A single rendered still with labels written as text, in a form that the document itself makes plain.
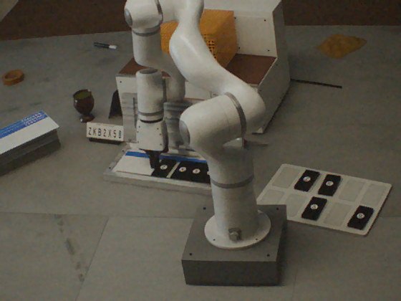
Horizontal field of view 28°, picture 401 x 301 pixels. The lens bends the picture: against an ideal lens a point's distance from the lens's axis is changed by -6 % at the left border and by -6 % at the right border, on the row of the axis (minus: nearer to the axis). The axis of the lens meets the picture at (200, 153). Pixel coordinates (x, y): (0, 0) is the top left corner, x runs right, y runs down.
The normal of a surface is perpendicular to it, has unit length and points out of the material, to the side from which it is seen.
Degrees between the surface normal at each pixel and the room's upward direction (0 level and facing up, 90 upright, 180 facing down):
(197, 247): 1
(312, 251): 0
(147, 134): 78
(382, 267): 0
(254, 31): 90
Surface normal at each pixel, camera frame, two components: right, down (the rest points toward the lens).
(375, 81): -0.13, -0.83
